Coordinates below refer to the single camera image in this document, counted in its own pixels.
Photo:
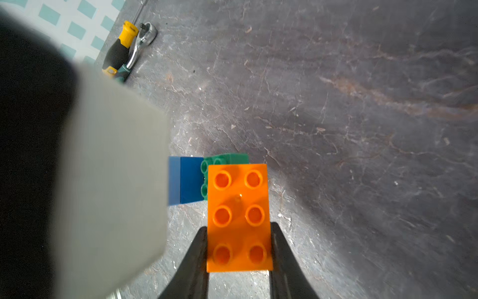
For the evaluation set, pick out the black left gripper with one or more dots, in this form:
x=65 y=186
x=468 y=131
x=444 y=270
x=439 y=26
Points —
x=38 y=89

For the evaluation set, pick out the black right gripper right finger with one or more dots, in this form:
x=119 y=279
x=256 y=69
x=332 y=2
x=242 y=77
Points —
x=287 y=280

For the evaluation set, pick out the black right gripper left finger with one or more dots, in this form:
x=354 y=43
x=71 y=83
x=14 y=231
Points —
x=191 y=280

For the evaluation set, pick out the orange lego brick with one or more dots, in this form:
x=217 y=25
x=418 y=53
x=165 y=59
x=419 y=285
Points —
x=239 y=228

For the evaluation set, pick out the dark blue lego brick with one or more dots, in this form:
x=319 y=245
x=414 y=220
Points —
x=185 y=180

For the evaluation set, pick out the green lego brick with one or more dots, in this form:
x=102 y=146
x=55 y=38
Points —
x=221 y=159

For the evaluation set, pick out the screwdriver on table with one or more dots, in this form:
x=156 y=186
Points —
x=118 y=53

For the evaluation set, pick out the ratchet wrench on table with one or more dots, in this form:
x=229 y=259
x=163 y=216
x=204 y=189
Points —
x=146 y=36

